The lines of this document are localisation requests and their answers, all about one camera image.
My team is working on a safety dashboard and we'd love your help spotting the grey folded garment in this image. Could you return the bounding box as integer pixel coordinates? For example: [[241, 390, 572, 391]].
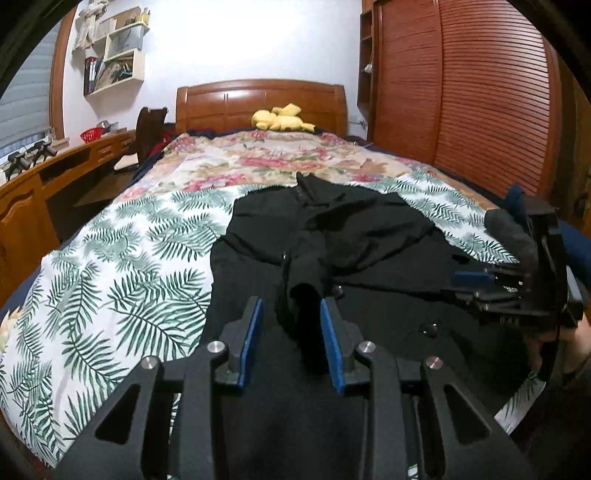
[[485, 208, 539, 268]]

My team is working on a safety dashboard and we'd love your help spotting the black clamp device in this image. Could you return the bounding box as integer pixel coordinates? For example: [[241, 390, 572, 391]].
[[28, 141, 58, 162], [4, 151, 35, 178]]

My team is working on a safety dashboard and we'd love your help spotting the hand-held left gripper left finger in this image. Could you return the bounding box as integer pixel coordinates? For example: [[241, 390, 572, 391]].
[[53, 295, 265, 480]]

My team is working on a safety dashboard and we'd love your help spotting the wooden door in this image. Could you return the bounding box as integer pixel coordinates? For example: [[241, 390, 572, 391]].
[[556, 51, 591, 232]]

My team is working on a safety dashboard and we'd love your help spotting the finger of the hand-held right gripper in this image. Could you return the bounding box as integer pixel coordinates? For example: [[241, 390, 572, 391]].
[[451, 264, 527, 289], [441, 287, 532, 326]]

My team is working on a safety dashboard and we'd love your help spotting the wooden headboard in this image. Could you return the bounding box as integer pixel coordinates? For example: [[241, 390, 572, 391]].
[[175, 79, 348, 136]]

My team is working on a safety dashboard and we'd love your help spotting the wooden window frame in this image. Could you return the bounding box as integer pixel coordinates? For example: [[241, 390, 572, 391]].
[[46, 4, 79, 139]]

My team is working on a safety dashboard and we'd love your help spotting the black coat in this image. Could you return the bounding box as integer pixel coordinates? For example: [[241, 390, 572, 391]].
[[209, 173, 552, 480]]

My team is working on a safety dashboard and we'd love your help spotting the dark wooden chair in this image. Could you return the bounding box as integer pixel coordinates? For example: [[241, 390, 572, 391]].
[[113, 107, 169, 174]]

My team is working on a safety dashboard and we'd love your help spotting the tied beige curtain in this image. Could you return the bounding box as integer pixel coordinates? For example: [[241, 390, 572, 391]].
[[74, 0, 109, 49]]

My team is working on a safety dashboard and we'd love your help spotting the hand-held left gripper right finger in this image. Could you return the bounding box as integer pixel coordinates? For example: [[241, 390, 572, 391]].
[[320, 298, 539, 480]]

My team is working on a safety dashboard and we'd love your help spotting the yellow plush toy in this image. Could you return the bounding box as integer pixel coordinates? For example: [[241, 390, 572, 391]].
[[252, 104, 317, 132]]

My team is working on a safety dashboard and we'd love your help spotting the white wall shelf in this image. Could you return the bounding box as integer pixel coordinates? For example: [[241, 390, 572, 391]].
[[83, 6, 151, 97]]

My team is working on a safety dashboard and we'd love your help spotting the row of files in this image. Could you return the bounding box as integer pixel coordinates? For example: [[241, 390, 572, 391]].
[[84, 56, 134, 93]]

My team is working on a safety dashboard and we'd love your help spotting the grey bag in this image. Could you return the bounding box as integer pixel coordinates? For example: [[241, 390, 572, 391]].
[[111, 25, 141, 54]]

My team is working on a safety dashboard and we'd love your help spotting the grey window blind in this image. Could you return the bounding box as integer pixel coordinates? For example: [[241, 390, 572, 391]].
[[0, 21, 63, 148]]

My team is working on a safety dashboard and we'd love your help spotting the blue folded garment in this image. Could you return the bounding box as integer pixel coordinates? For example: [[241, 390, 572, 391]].
[[504, 184, 589, 278]]

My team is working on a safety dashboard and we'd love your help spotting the bed with leaf-print sheet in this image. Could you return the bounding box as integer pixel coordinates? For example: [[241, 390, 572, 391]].
[[0, 168, 546, 469]]

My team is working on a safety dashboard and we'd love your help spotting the person's right hand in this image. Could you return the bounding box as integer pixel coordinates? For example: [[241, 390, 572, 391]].
[[556, 314, 591, 377]]

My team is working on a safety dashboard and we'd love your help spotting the floral quilt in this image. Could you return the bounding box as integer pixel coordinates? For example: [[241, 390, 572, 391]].
[[131, 129, 416, 192]]

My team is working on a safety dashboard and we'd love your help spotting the wooden desk cabinet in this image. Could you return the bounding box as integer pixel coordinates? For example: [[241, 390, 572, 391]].
[[0, 128, 139, 305]]

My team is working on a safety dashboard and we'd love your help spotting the wooden louvered wardrobe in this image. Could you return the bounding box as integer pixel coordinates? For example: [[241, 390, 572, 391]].
[[358, 0, 573, 204]]

